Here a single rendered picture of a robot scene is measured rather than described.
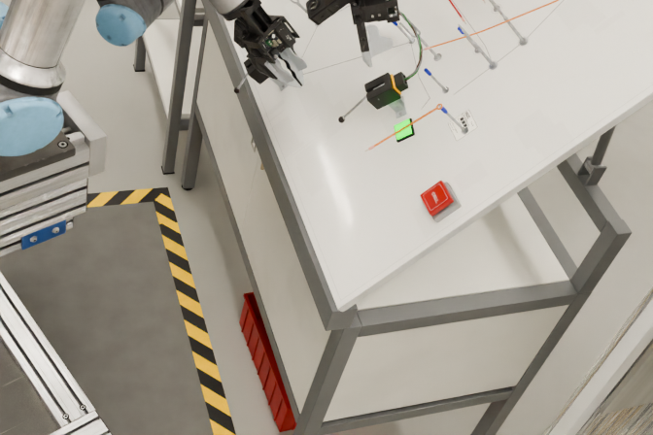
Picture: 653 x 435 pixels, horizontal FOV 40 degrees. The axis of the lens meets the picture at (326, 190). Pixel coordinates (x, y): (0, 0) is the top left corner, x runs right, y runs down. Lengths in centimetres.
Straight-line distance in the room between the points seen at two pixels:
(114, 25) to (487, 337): 106
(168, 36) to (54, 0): 211
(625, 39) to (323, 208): 67
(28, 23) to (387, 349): 106
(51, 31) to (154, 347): 157
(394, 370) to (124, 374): 89
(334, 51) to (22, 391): 111
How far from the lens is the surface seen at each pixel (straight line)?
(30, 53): 126
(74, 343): 269
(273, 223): 216
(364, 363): 196
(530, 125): 169
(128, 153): 319
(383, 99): 179
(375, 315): 185
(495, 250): 207
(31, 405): 234
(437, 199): 167
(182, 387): 262
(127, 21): 154
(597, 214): 199
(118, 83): 347
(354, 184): 183
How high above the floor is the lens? 222
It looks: 44 degrees down
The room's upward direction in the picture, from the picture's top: 17 degrees clockwise
